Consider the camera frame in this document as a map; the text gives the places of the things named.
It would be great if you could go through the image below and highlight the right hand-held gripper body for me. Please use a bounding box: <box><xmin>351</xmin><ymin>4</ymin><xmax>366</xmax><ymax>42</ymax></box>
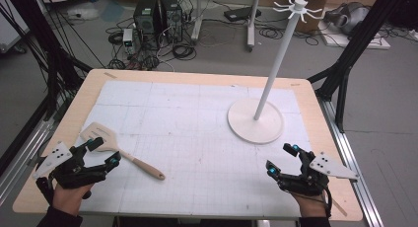
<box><xmin>275</xmin><ymin>149</ymin><xmax>360</xmax><ymax>197</ymax></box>

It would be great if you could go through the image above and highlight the small white power box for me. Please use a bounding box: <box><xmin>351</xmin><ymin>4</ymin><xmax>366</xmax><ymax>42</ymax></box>
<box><xmin>122</xmin><ymin>28</ymin><xmax>135</xmax><ymax>54</ymax></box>

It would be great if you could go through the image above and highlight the person's left hand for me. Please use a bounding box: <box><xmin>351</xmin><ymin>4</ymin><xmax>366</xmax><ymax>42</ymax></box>
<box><xmin>51</xmin><ymin>182</ymin><xmax>96</xmax><ymax>217</ymax></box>

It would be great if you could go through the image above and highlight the beige slotted spatula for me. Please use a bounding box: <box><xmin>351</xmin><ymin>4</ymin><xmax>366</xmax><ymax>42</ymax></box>
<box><xmin>79</xmin><ymin>121</ymin><xmax>167</xmax><ymax>182</ymax></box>

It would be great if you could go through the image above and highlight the black frame strut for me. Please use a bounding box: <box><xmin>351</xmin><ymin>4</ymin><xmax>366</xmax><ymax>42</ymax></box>
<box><xmin>307</xmin><ymin>0</ymin><xmax>418</xmax><ymax>133</ymax></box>
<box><xmin>0</xmin><ymin>0</ymin><xmax>94</xmax><ymax>176</ymax></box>

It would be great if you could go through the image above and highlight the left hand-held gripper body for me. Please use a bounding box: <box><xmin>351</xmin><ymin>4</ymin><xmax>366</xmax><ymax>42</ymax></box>
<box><xmin>32</xmin><ymin>140</ymin><xmax>111</xmax><ymax>206</ymax></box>

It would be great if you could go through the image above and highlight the white cabinet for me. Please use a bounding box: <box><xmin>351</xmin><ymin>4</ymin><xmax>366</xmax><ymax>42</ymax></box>
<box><xmin>0</xmin><ymin>0</ymin><xmax>32</xmax><ymax>54</ymax></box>

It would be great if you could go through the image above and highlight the white stand leg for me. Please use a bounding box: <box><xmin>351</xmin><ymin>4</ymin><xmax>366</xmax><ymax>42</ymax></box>
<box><xmin>190</xmin><ymin>0</ymin><xmax>204</xmax><ymax>42</ymax></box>
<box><xmin>245</xmin><ymin>0</ymin><xmax>262</xmax><ymax>52</ymax></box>

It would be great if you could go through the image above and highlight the white grid mat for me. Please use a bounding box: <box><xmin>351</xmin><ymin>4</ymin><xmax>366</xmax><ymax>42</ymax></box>
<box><xmin>73</xmin><ymin>80</ymin><xmax>314</xmax><ymax>220</ymax></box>

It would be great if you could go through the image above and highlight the white flat board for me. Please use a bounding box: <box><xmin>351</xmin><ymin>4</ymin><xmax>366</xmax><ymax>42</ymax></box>
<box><xmin>317</xmin><ymin>21</ymin><xmax>391</xmax><ymax>51</ymax></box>

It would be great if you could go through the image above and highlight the black computer tower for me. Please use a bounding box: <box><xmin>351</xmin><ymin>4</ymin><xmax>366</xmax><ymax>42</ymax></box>
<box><xmin>160</xmin><ymin>0</ymin><xmax>184</xmax><ymax>43</ymax></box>
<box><xmin>132</xmin><ymin>0</ymin><xmax>163</xmax><ymax>44</ymax></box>

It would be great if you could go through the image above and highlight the white hook rack stand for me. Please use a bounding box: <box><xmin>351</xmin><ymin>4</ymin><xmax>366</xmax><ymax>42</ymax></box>
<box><xmin>226</xmin><ymin>0</ymin><xmax>324</xmax><ymax>145</ymax></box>

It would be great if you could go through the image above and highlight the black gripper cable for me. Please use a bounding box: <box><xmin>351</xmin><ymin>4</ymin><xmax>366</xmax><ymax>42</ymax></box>
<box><xmin>321</xmin><ymin>186</ymin><xmax>333</xmax><ymax>219</ymax></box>

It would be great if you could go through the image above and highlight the aluminium rail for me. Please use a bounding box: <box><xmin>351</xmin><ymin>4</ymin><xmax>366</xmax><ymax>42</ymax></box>
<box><xmin>315</xmin><ymin>98</ymin><xmax>384</xmax><ymax>227</ymax></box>
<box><xmin>0</xmin><ymin>116</ymin><xmax>56</xmax><ymax>206</ymax></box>

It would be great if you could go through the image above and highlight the black coiled cable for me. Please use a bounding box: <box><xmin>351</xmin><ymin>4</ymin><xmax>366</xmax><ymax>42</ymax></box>
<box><xmin>258</xmin><ymin>25</ymin><xmax>320</xmax><ymax>46</ymax></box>

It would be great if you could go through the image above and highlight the person's right hand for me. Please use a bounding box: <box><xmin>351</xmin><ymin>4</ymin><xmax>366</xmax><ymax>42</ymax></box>
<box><xmin>291</xmin><ymin>190</ymin><xmax>330</xmax><ymax>219</ymax></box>

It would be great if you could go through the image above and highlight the tangle of black cables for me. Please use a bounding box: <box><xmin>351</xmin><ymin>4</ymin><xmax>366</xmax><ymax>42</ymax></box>
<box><xmin>105</xmin><ymin>18</ymin><xmax>198</xmax><ymax>72</ymax></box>

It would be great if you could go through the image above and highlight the grey headset device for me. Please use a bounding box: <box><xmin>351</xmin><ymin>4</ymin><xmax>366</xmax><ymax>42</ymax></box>
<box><xmin>324</xmin><ymin>2</ymin><xmax>371</xmax><ymax>36</ymax></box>

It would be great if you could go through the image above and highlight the black flat box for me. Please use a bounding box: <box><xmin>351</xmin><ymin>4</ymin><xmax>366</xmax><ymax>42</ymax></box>
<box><xmin>224</xmin><ymin>6</ymin><xmax>263</xmax><ymax>23</ymax></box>

